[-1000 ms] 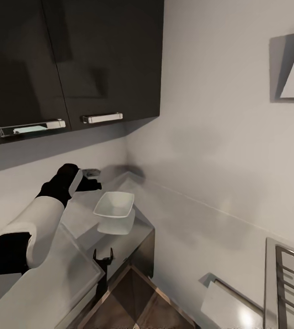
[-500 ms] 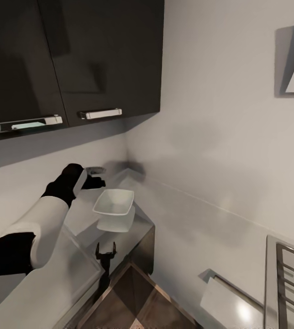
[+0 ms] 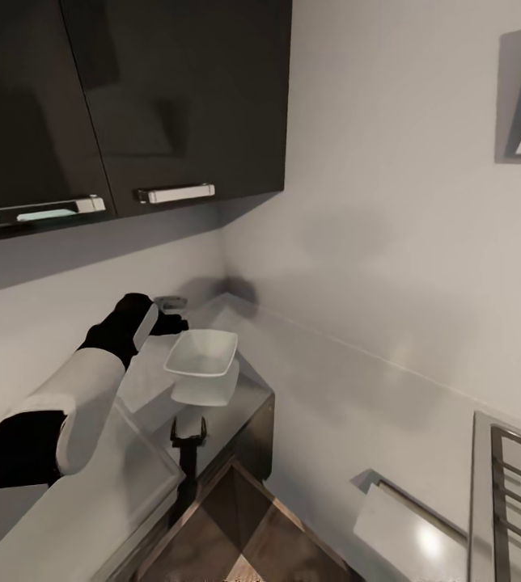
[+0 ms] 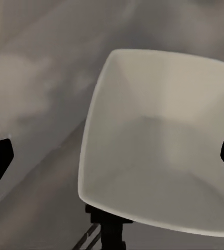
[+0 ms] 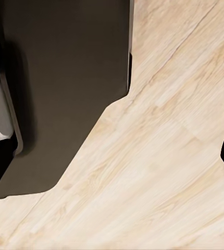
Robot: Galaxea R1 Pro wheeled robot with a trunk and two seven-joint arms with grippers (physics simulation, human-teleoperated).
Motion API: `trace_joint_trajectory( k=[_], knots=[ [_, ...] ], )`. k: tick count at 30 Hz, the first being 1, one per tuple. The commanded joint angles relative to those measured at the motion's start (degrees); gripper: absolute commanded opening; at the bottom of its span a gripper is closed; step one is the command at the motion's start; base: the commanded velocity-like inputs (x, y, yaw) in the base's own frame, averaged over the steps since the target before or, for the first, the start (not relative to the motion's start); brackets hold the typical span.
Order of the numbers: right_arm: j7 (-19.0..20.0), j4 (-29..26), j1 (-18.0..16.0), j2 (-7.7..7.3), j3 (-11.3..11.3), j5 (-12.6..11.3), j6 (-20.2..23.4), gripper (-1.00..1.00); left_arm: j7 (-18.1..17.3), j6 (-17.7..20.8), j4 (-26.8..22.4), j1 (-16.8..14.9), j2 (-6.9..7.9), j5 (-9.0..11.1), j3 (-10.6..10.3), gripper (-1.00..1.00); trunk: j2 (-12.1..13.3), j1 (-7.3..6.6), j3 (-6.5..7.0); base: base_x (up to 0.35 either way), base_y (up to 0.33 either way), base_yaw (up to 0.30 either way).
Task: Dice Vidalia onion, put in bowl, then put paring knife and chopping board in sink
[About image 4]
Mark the bowl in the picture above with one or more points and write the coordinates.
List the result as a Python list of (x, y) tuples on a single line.
[(152, 141)]

